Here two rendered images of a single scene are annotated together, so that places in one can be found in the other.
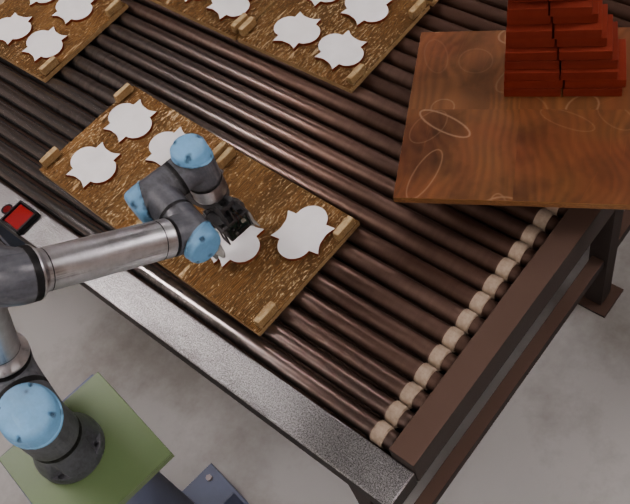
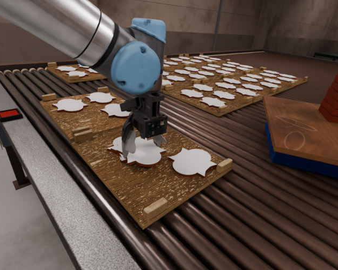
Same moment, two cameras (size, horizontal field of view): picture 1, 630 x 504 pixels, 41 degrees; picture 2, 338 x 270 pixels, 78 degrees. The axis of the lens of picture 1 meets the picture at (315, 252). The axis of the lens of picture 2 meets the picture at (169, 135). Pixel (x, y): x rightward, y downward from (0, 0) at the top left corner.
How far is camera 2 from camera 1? 1.33 m
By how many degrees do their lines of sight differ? 27
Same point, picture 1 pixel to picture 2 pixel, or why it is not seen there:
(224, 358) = (99, 242)
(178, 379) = (63, 260)
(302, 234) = (192, 162)
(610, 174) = not seen: outside the picture
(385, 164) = (242, 145)
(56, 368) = (2, 234)
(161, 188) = not seen: hidden behind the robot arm
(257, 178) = not seen: hidden behind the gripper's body
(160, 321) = (57, 192)
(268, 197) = (169, 140)
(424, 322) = (313, 261)
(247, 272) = (145, 174)
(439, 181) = (309, 145)
